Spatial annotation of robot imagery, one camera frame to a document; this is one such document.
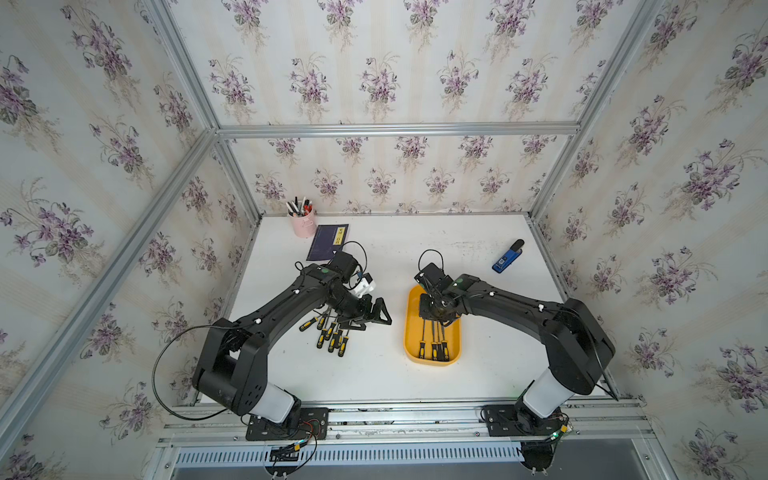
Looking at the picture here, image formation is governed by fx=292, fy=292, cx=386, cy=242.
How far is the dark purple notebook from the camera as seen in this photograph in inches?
43.1

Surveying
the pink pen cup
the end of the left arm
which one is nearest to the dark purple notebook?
the pink pen cup

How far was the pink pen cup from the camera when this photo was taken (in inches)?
42.5

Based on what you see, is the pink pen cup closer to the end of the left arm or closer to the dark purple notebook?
the dark purple notebook

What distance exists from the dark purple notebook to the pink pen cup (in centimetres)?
3

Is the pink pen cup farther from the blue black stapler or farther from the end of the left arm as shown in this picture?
the blue black stapler
